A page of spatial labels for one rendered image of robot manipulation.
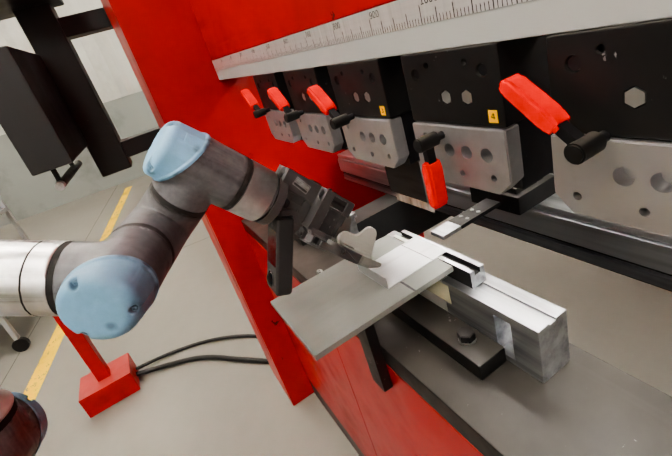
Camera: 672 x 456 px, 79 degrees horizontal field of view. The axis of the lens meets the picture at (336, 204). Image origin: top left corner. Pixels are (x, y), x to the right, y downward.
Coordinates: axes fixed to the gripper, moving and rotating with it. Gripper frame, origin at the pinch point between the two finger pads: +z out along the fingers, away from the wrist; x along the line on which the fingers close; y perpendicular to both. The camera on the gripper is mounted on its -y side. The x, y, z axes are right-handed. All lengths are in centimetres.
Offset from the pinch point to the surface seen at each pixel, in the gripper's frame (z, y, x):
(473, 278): 12.5, 5.7, -11.2
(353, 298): 1.1, -6.1, -1.4
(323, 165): 32, 19, 86
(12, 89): -62, -7, 101
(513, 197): 22.3, 22.7, -3.5
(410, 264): 8.4, 2.9, -1.9
